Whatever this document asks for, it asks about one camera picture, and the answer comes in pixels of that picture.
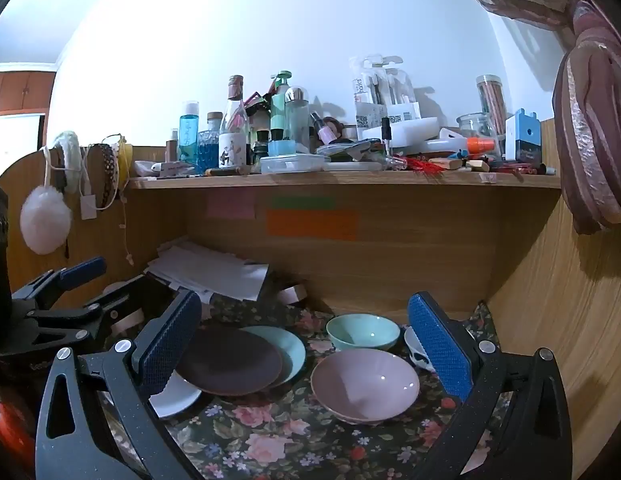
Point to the teal plate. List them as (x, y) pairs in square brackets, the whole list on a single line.
[(293, 352)]

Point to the small blue box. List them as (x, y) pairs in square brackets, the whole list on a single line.
[(282, 148)]

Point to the blue glass jar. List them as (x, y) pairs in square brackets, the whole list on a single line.
[(209, 150)]

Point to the white plate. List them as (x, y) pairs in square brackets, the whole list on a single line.
[(178, 400)]

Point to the wooden shelf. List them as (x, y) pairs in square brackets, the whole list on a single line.
[(340, 181)]

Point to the patterned headband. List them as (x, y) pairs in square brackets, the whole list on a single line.
[(108, 170)]

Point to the green pump bottle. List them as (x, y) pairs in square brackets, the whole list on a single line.
[(279, 110)]

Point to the yellow headband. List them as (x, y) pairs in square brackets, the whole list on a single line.
[(124, 157)]

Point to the teal bowl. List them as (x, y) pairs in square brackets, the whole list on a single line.
[(363, 332)]

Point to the tape roll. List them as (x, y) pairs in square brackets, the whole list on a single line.
[(292, 294)]

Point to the clear plastic box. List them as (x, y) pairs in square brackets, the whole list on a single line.
[(290, 164)]

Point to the pink bowl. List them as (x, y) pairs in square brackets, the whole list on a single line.
[(365, 385)]

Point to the floral tablecloth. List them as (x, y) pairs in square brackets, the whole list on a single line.
[(270, 435)]

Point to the striped brown curtain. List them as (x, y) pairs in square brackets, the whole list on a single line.
[(590, 135)]

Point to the white box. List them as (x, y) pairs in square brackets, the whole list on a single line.
[(405, 130)]

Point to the pink sticky note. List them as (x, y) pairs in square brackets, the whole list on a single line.
[(230, 205)]

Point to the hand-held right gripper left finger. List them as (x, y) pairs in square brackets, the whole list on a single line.
[(165, 347)]

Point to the green sticky note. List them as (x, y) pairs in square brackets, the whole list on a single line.
[(303, 202)]

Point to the orange sticky note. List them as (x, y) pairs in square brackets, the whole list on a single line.
[(313, 225)]

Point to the white toy airplane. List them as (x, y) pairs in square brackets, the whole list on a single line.
[(173, 169)]

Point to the white fluffy pom-pom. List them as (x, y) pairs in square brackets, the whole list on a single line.
[(45, 220)]

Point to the clear bottle silver cap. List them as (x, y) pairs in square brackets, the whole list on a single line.
[(297, 120)]

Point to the brown plate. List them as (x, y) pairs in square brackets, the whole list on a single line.
[(230, 360)]

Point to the white patterned bowl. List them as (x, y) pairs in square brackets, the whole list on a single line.
[(415, 347)]

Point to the stack of white papers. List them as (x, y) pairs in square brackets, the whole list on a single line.
[(210, 270)]

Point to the orange cap bottle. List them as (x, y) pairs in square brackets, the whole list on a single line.
[(480, 146)]

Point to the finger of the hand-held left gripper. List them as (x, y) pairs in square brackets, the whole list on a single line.
[(83, 269), (108, 306)]

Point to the person's orange clothing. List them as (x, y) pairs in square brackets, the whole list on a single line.
[(8, 430)]

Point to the brown wardrobe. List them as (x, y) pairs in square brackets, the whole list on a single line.
[(20, 90)]

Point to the red tassel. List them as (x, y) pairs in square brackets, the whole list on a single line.
[(425, 167)]

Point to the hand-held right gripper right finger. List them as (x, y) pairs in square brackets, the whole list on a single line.
[(438, 347)]

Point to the clear glass bottle white label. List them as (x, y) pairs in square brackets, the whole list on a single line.
[(234, 145)]

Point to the clear brush package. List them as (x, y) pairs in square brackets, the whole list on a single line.
[(380, 90)]

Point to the tall clear jar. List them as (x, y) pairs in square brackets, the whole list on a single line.
[(490, 105)]

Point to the black nail polish bottle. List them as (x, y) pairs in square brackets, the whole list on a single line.
[(386, 135)]

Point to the blue liquid bottle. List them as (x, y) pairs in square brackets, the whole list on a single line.
[(189, 135)]

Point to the white paper tag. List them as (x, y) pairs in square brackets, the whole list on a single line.
[(88, 206)]

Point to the blue pencil sharpener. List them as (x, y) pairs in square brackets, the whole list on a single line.
[(523, 137)]

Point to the pink nail polish bottle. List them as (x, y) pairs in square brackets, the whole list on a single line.
[(323, 132)]

